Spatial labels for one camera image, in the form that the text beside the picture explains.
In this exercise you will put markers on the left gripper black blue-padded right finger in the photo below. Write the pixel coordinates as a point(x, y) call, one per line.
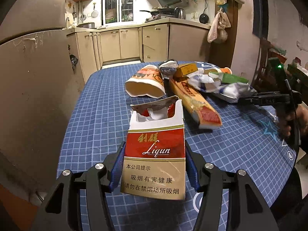
point(247, 208)

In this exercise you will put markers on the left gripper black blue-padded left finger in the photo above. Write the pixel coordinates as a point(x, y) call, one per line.
point(61, 208)

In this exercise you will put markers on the white blue plastic wrapper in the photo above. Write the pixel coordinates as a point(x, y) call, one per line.
point(231, 93)

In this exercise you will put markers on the red Liqun cigarette pack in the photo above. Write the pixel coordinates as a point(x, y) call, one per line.
point(154, 157)

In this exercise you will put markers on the orange bicycle paper cup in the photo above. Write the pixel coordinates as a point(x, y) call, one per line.
point(147, 81)

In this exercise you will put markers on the beige kitchen cabinets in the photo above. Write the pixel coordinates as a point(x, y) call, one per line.
point(158, 40)

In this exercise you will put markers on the black trash bag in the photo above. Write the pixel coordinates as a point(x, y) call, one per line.
point(73, 59)

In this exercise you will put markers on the kitchen window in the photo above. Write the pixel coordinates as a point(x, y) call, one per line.
point(117, 11)

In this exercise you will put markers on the person's hand on gripper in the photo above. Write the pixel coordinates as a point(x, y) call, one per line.
point(285, 120)

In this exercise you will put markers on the wooden chair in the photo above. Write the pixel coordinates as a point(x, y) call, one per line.
point(264, 77)

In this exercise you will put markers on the green flat carton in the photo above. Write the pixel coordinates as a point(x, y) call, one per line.
point(228, 78)

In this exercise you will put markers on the small orange white cup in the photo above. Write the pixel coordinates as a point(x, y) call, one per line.
point(225, 70)

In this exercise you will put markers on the orange long snack box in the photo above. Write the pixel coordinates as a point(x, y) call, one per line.
point(198, 107)

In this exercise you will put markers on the crumpled white blue bag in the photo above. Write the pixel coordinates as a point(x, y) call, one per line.
point(205, 83)

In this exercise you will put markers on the hanging pink cloth bag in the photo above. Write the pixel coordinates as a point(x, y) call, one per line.
point(217, 32)

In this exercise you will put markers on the yellow small carton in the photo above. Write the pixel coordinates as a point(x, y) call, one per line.
point(184, 70)

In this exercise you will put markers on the hanging black small pan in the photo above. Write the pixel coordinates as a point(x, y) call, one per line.
point(204, 18)

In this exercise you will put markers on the steel kettle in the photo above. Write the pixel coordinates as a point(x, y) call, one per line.
point(179, 13)

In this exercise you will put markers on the beige refrigerator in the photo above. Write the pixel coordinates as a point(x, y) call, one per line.
point(38, 90)

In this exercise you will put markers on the black frying pan on stove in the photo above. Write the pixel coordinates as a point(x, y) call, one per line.
point(164, 11)

